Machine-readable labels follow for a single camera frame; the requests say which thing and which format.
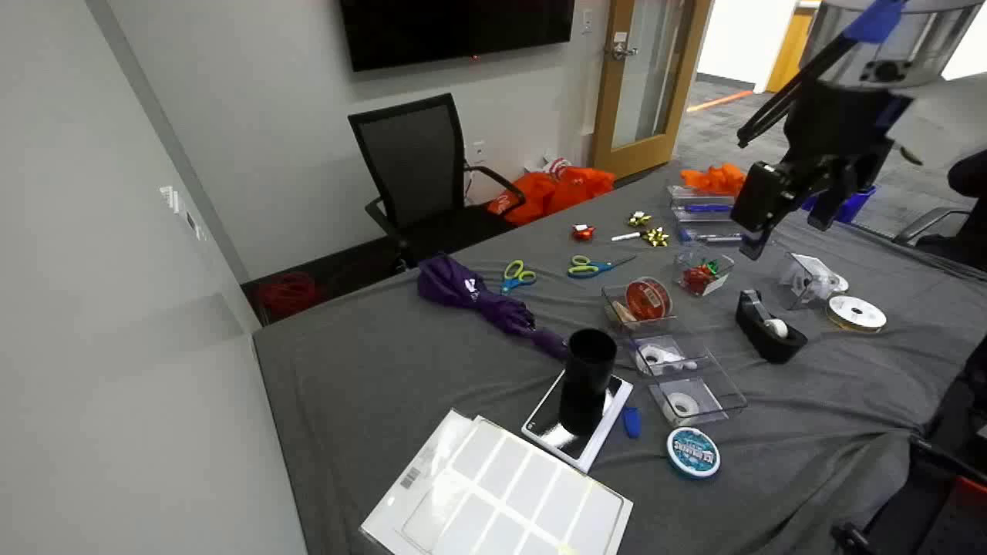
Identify black tape dispenser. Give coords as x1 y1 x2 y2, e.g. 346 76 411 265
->
734 289 807 363

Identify smartphone in white case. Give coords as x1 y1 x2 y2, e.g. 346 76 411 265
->
522 372 633 470

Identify clear pen case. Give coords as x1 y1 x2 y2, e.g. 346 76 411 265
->
670 186 740 244

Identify clear folded plastic holder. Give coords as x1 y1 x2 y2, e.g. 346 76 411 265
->
780 253 850 306

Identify red plaid ribbon spool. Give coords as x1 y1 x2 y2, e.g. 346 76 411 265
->
628 277 670 320

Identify blue round tape tin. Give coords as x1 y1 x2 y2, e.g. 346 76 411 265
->
667 428 723 478

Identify black office chair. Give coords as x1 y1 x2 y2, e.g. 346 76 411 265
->
349 92 527 267

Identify blue yellow scissors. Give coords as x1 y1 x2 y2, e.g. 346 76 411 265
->
501 258 537 292

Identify clear plastic box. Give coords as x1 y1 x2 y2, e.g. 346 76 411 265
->
677 253 734 297

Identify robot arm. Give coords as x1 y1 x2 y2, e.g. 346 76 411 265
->
733 0 984 258

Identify blue plastic clip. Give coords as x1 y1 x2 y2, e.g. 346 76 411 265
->
619 406 641 439

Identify wall television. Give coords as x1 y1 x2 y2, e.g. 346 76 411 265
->
341 0 576 70

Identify green yellow scissors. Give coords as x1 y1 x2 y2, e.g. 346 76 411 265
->
564 255 635 280

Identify red gift bow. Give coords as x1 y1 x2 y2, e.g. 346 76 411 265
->
682 265 714 297

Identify black cup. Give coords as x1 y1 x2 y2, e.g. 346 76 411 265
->
558 326 616 433

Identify white ribbon spool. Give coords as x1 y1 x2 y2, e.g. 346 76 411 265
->
828 292 889 331

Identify wooden door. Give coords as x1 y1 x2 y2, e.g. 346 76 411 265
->
590 0 714 179

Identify red object on floor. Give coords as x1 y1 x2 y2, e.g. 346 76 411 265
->
258 271 324 320

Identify grey table cloth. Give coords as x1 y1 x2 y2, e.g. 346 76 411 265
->
258 215 987 555

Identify clear package with tape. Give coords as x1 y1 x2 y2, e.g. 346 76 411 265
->
633 336 748 426

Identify orange cloth on table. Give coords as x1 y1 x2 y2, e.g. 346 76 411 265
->
682 162 748 197

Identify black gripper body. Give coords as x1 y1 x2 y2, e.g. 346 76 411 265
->
733 162 863 230

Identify orange cloth bag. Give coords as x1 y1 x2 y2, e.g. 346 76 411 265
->
487 165 616 224

